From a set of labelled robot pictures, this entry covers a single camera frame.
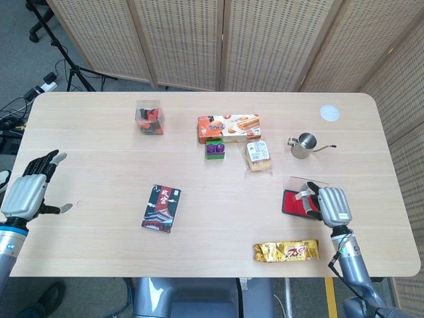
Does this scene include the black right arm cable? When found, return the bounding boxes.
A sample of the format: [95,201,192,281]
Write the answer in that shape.
[327,231,365,299]

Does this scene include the wrapped yellow cake slice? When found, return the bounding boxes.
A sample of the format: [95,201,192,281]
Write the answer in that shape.
[244,138,275,178]

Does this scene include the wood rattan folding screen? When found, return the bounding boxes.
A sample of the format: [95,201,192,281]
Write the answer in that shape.
[46,0,424,318]

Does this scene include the black tripod stand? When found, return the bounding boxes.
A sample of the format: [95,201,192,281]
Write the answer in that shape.
[25,0,117,92]

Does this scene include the purple green toy block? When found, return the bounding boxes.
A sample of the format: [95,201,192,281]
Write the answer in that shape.
[205,138,227,162]

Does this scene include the white black sneaker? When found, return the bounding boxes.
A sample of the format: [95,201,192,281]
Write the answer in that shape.
[0,170,13,192]

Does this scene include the red ink pad clear lid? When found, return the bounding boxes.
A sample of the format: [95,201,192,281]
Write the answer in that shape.
[281,176,329,220]

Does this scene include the small steel pitcher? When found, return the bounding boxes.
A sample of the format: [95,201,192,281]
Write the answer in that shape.
[287,132,337,160]

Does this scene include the black office chair wheel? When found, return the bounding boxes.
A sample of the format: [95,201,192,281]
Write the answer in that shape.
[28,6,56,42]

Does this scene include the black floor cable bundle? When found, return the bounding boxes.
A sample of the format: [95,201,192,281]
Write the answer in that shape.
[0,95,34,153]

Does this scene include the clear box orange black pieces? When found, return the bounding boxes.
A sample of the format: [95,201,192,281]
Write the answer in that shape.
[134,99,166,136]

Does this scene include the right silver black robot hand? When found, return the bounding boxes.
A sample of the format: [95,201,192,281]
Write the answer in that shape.
[295,180,352,227]

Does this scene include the white power strip with adapter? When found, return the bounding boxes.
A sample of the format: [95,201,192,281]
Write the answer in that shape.
[25,72,59,99]

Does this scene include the orange egg roll biscuit box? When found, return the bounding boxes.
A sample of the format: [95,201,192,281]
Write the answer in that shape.
[197,113,262,144]

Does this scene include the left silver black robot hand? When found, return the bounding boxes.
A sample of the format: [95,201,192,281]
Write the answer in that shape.
[1,149,74,222]

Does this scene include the black leather shoe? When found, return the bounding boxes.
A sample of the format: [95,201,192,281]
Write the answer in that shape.
[25,281,67,318]

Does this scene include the gold foil snack packet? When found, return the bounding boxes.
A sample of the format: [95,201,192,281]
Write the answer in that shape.
[253,238,321,263]

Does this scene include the grey robot torso base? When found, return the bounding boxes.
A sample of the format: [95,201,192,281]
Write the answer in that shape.
[132,277,276,318]

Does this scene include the dark palace print card box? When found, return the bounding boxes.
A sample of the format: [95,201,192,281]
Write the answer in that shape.
[141,184,182,234]

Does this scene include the white round table grommet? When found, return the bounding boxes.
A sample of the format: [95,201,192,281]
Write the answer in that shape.
[319,104,341,122]

